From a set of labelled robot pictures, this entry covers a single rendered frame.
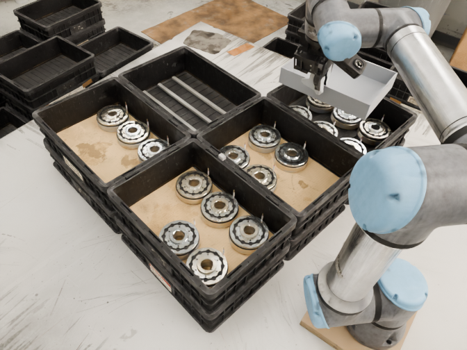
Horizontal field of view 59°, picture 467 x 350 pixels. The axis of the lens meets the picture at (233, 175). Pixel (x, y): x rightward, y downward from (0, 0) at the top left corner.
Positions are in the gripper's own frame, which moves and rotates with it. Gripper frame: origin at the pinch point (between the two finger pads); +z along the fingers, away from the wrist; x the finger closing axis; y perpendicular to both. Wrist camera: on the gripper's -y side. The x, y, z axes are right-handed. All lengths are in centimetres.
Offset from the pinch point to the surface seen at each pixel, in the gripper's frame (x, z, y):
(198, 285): 61, -3, -1
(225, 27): -141, 154, 147
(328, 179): 12.9, 21.9, -10.2
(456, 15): -233, 156, -13
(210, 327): 67, 17, -4
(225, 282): 58, -2, -6
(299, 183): 19.2, 19.9, -3.6
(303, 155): 10.0, 19.7, -0.2
